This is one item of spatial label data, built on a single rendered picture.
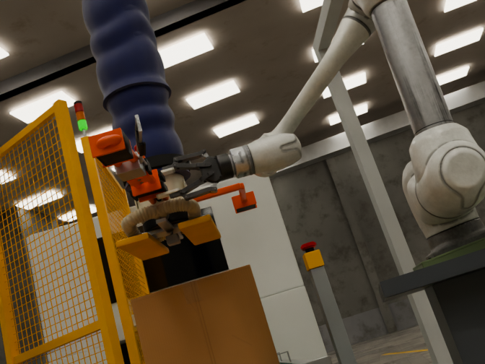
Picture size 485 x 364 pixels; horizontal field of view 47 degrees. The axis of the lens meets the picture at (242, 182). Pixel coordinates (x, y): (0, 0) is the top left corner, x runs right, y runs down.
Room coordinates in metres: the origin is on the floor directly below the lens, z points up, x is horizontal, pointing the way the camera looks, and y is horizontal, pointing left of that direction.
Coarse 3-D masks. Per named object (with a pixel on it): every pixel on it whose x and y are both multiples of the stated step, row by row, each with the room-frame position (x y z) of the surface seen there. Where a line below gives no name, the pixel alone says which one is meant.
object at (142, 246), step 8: (120, 240) 1.57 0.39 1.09; (128, 240) 1.57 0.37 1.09; (136, 240) 1.57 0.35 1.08; (144, 240) 1.59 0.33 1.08; (152, 240) 1.63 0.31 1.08; (120, 248) 1.60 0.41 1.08; (128, 248) 1.63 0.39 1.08; (136, 248) 1.67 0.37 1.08; (144, 248) 1.71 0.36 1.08; (152, 248) 1.74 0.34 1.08; (160, 248) 1.78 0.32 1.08; (168, 248) 1.91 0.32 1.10; (136, 256) 1.80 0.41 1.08; (144, 256) 1.84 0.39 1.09; (152, 256) 1.88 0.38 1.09
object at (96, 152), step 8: (120, 128) 1.10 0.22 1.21; (88, 136) 1.10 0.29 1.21; (96, 136) 1.10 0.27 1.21; (112, 144) 1.10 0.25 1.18; (120, 144) 1.10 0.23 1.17; (128, 144) 1.15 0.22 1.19; (96, 152) 1.10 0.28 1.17; (104, 152) 1.10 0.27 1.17; (112, 152) 1.10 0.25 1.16; (120, 152) 1.12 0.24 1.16; (128, 152) 1.13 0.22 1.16; (104, 160) 1.13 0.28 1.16; (112, 160) 1.15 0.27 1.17; (120, 160) 1.16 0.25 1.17; (128, 160) 1.18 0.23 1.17
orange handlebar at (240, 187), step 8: (104, 136) 1.08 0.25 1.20; (112, 136) 1.08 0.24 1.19; (120, 136) 1.09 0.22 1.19; (96, 144) 1.10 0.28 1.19; (104, 144) 1.09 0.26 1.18; (136, 160) 1.24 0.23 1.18; (144, 176) 1.35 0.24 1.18; (152, 176) 1.41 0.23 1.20; (136, 184) 1.40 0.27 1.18; (240, 184) 1.79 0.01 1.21; (224, 192) 1.78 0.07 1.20; (240, 192) 1.83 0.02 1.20; (152, 200) 1.61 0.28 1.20; (200, 200) 1.78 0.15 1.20
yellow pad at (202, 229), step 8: (208, 216) 1.58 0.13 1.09; (184, 224) 1.57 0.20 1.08; (192, 224) 1.58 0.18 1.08; (200, 224) 1.59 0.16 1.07; (208, 224) 1.62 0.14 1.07; (184, 232) 1.63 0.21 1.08; (192, 232) 1.67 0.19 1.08; (200, 232) 1.70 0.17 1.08; (208, 232) 1.74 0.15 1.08; (216, 232) 1.78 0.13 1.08; (192, 240) 1.81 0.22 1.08; (200, 240) 1.85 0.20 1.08; (208, 240) 1.89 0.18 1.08
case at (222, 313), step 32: (192, 288) 1.78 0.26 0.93; (224, 288) 1.79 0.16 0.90; (256, 288) 1.80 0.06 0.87; (160, 320) 1.77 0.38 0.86; (192, 320) 1.78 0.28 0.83; (224, 320) 1.79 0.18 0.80; (256, 320) 1.79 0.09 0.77; (160, 352) 1.77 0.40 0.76; (192, 352) 1.77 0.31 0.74; (224, 352) 1.78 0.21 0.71; (256, 352) 1.79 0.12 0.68
